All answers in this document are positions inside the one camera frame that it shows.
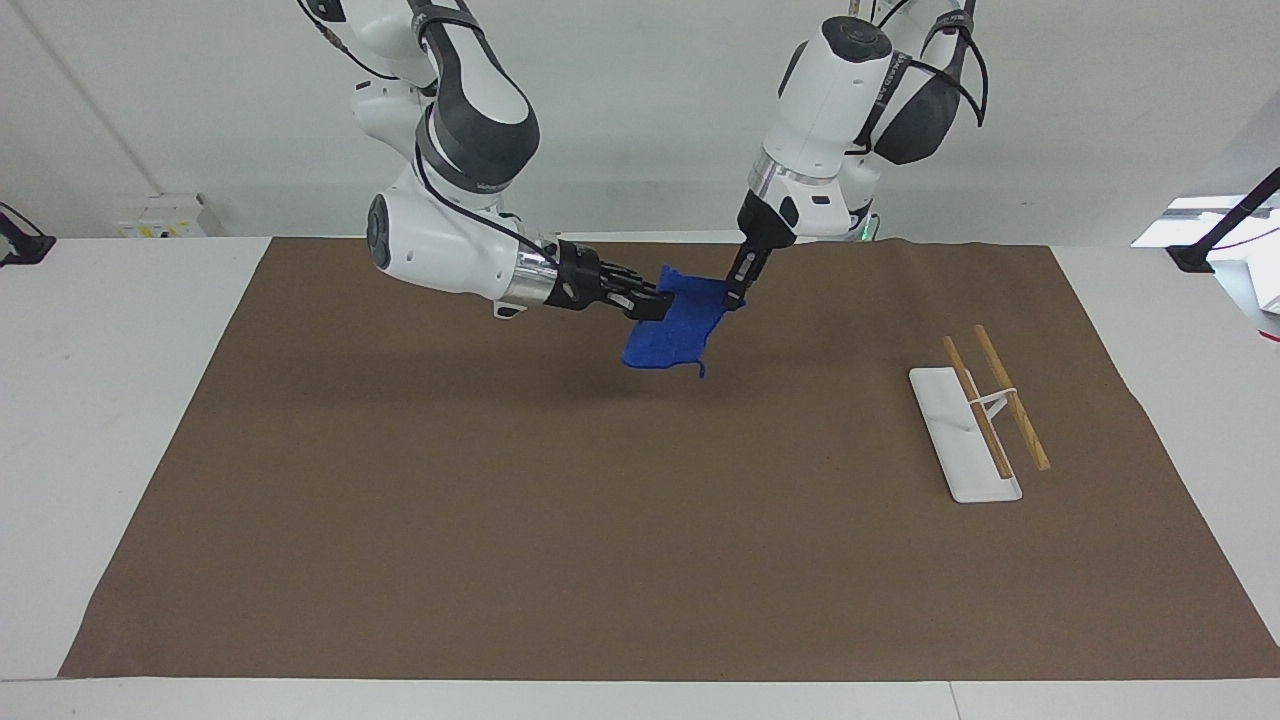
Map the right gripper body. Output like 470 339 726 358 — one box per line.
547 239 612 312

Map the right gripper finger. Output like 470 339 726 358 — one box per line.
602 287 677 323
599 261 662 297

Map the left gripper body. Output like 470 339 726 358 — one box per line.
737 189 800 252

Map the blue towel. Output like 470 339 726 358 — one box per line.
621 264 747 379

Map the white rack with wooden bars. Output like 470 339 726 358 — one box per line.
907 323 1052 505

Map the black stand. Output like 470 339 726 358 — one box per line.
1166 166 1280 274
0 202 57 267

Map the black cable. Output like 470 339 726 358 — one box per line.
845 0 991 161
412 118 564 269

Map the white wall socket box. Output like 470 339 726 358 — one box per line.
117 192 227 240

